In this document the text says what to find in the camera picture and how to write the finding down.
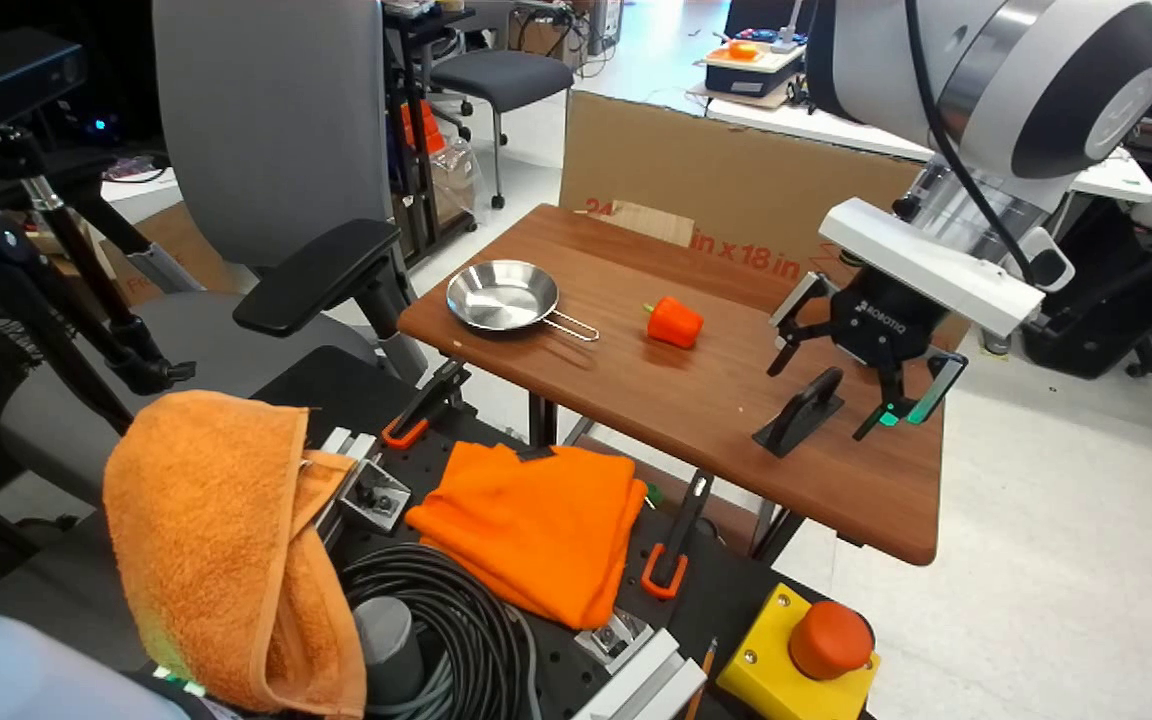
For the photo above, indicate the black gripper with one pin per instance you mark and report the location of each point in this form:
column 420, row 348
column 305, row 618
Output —
column 877, row 322

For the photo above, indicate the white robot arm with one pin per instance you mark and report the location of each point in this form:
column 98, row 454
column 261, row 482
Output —
column 1014, row 103

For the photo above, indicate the orange toy bell pepper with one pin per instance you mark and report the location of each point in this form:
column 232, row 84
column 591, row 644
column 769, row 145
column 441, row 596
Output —
column 675, row 322

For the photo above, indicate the black handle object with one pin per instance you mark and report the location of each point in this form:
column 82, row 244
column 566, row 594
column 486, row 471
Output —
column 803, row 412

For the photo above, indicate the small steel frying pan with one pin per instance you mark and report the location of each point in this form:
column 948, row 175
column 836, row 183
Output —
column 507, row 299

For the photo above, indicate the black orange clamp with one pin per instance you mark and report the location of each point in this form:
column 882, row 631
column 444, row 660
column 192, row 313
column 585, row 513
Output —
column 418, row 412
column 664, row 562

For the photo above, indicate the brown cardboard sheet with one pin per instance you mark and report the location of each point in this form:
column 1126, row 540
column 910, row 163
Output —
column 721, row 189

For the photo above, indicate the yellow emergency stop button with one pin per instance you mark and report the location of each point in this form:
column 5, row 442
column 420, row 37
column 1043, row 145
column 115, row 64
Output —
column 803, row 660

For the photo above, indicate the orange towel on stand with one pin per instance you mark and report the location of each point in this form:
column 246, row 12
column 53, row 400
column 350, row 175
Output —
column 213, row 527

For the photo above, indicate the black camera tripod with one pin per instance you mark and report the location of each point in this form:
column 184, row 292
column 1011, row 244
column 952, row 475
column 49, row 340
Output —
column 49, row 269

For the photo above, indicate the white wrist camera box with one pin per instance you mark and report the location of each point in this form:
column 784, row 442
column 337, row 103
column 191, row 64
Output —
column 958, row 280

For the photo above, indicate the black office chair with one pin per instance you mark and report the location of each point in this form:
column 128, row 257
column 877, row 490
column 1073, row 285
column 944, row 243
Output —
column 279, row 139

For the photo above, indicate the orange folded cloth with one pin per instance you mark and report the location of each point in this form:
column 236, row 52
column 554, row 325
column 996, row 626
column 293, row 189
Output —
column 540, row 535

